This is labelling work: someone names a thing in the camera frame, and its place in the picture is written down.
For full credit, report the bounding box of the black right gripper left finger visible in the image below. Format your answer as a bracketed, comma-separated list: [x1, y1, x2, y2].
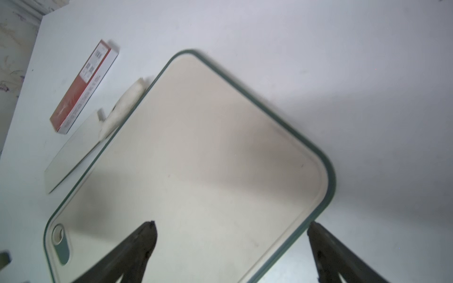
[75, 221, 157, 283]

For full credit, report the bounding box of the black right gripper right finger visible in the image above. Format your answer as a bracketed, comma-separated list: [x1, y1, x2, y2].
[307, 221, 387, 283]

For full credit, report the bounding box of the beige cutting board green rim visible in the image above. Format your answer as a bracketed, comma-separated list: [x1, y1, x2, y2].
[43, 50, 336, 283]

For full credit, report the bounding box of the white cleaver knife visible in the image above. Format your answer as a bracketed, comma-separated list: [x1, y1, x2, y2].
[44, 78, 148, 194]

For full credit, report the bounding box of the red white flat box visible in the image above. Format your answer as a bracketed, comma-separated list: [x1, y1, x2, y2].
[50, 40, 118, 134]

